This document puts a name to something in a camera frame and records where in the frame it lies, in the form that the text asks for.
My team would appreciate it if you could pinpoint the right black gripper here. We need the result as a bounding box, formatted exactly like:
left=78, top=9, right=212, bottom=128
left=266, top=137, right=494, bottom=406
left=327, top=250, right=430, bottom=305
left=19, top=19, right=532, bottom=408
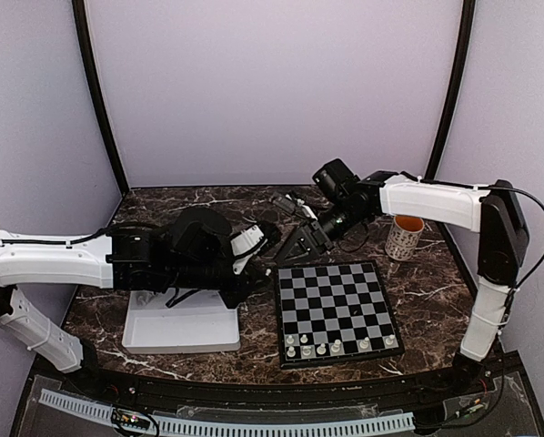
left=276, top=198, right=368, bottom=265

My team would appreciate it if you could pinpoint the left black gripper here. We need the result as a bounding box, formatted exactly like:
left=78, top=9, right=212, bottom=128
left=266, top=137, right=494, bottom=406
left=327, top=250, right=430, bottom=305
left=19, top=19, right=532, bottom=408
left=166, top=250, right=270, bottom=308

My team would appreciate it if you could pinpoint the white chess queen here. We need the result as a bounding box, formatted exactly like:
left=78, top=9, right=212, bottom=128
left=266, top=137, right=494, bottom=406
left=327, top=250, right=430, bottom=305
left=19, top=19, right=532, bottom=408
left=330, top=340, right=343, bottom=356

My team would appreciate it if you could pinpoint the white bishop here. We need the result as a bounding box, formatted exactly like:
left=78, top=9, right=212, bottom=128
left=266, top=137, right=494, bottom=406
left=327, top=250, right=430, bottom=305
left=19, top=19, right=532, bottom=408
left=359, top=338, right=369, bottom=351

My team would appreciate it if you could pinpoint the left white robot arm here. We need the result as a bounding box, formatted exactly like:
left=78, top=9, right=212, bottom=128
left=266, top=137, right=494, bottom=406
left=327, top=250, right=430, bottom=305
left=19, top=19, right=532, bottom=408
left=0, top=218, right=278, bottom=397

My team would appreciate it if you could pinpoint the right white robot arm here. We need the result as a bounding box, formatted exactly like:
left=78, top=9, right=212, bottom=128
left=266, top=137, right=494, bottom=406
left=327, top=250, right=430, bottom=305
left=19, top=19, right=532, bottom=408
left=275, top=168, right=529, bottom=395

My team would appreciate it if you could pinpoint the white plastic compartment tray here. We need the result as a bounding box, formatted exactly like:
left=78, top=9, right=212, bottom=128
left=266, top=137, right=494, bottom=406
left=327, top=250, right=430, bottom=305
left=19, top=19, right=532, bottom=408
left=122, top=290, right=241, bottom=355

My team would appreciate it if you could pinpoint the black and grey chessboard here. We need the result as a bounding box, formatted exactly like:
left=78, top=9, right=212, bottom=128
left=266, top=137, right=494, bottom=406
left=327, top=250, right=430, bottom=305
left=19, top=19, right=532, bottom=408
left=274, top=260, right=405, bottom=370

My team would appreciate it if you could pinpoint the white mug orange inside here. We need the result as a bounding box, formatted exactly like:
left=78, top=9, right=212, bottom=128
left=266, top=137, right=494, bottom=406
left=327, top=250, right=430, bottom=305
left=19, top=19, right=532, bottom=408
left=385, top=215, right=425, bottom=261

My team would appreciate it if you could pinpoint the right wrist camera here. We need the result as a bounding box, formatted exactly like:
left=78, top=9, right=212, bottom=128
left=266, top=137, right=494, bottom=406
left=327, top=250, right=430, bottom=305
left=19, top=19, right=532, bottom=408
left=312, top=158, right=359, bottom=204

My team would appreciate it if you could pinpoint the black front rail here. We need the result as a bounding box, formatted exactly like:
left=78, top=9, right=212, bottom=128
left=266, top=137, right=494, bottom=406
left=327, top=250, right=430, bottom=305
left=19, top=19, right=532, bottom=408
left=68, top=369, right=481, bottom=409

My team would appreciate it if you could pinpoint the white slotted cable duct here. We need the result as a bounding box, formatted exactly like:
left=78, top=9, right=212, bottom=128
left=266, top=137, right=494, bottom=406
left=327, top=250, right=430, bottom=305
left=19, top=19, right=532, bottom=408
left=39, top=389, right=415, bottom=436

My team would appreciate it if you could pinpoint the left black frame post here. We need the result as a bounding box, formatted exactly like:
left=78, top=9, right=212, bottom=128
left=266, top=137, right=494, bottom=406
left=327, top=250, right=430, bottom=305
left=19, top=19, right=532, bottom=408
left=71, top=0, right=130, bottom=197

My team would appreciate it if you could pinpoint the black frame post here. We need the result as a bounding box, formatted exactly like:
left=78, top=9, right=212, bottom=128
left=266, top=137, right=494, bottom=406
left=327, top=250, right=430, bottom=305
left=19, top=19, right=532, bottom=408
left=71, top=0, right=130, bottom=197
left=419, top=0, right=477, bottom=195

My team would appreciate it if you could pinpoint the right black frame post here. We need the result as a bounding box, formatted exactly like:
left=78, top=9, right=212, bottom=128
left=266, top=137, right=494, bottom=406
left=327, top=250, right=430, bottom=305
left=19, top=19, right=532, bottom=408
left=419, top=0, right=477, bottom=195

